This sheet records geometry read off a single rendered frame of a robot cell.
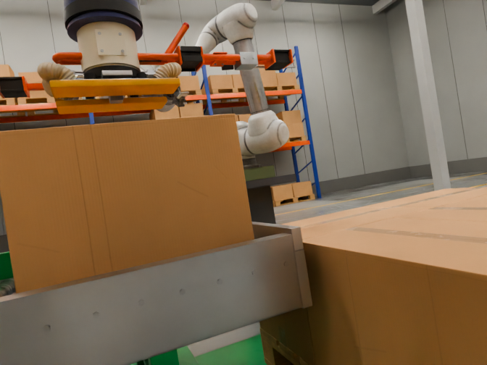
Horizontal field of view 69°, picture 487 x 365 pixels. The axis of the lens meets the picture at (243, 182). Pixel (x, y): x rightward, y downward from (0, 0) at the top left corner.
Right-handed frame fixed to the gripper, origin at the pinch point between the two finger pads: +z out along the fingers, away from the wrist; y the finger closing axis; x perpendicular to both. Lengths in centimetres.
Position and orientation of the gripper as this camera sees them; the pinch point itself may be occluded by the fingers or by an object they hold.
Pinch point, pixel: (181, 75)
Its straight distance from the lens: 140.7
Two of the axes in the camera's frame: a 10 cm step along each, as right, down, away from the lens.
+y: 1.6, 9.9, 0.1
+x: -9.0, 1.5, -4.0
